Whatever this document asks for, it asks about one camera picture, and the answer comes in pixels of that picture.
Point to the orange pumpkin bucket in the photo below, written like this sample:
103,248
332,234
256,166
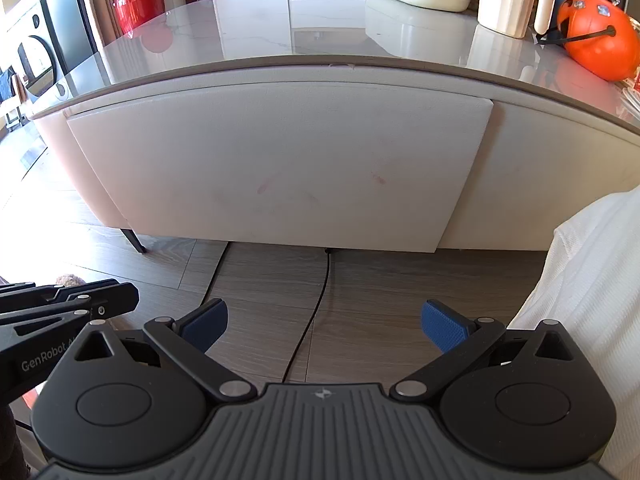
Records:
595,35

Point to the brown fuzzy object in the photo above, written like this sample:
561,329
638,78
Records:
70,281

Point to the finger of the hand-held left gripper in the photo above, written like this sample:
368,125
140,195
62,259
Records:
20,295
115,302

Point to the white appliance with round window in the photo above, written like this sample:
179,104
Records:
42,55

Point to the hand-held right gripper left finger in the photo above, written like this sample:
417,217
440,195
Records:
205,325

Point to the dark cloth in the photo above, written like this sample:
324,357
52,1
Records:
12,445

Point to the white oval table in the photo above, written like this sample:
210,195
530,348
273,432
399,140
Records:
550,160

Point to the white textured garment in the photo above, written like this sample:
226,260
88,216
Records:
590,285

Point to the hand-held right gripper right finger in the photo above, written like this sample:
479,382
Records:
442,330

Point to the blue cloth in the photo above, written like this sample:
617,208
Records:
6,85

